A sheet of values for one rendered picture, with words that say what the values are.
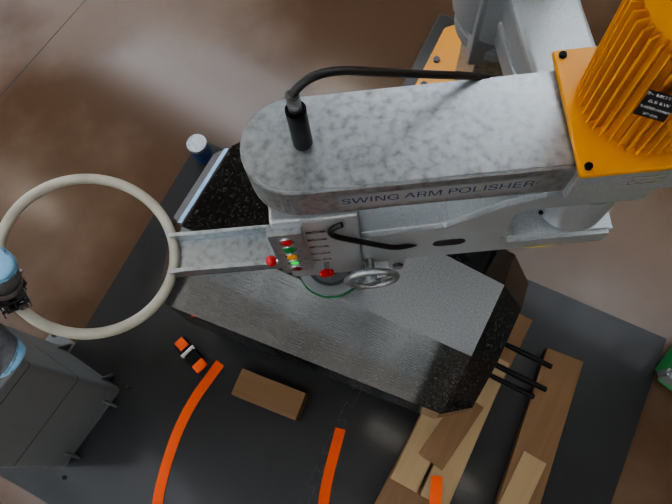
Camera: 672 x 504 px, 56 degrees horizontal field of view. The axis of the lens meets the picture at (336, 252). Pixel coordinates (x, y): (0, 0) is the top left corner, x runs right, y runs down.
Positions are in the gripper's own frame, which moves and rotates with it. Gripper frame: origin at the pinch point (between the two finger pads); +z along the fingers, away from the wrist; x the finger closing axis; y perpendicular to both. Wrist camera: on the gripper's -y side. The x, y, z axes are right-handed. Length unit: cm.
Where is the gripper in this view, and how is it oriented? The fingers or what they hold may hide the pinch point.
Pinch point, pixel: (10, 298)
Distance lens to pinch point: 195.3
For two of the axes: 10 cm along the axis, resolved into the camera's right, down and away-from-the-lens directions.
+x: 7.8, -4.4, 4.4
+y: 5.4, 8.3, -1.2
